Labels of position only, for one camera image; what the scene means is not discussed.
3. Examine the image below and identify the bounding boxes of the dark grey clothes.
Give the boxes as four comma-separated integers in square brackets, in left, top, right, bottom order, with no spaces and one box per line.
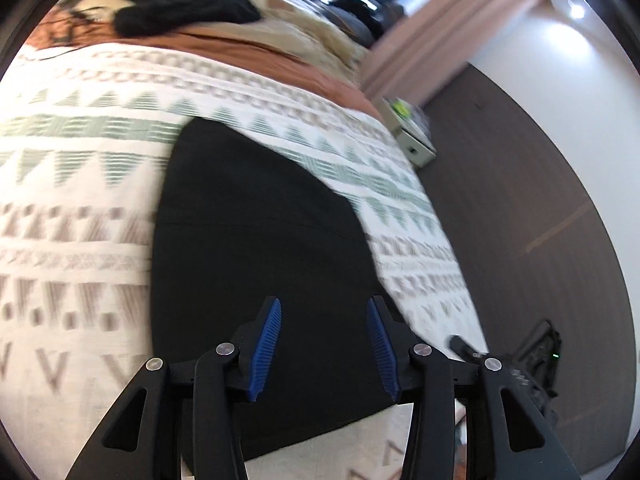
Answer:
[327,0,387,49]

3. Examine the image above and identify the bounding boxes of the black jacket with yellow emblem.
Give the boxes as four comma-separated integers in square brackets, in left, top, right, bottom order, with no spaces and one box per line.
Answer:
[149,117,418,476]

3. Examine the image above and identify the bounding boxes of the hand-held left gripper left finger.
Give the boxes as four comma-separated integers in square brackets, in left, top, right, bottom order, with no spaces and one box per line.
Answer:
[65,296,283,480]

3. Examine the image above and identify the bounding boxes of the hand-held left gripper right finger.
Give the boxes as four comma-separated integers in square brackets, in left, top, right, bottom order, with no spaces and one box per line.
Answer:
[366,296,581,480]

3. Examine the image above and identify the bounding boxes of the beige cloth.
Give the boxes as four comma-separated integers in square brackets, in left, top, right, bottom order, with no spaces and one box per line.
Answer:
[65,0,372,77]

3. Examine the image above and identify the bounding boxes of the white nightstand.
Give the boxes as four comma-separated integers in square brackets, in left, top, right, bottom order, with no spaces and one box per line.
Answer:
[382,97,439,169]

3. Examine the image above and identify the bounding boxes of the pink curtain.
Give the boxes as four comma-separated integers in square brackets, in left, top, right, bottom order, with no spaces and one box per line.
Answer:
[360,0,547,107]

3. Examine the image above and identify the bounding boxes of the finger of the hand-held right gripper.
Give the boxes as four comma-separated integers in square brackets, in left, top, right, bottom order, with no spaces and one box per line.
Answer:
[448,335,489,362]

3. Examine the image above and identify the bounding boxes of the brown cord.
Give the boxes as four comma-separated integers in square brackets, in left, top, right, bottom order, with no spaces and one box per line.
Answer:
[49,7,107,47]

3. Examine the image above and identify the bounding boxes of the white green patterned blanket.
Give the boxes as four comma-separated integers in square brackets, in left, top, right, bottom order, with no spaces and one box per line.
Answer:
[0,42,492,480]

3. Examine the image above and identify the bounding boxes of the black knit garment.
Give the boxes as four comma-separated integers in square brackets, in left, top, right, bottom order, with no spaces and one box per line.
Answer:
[114,0,262,39]

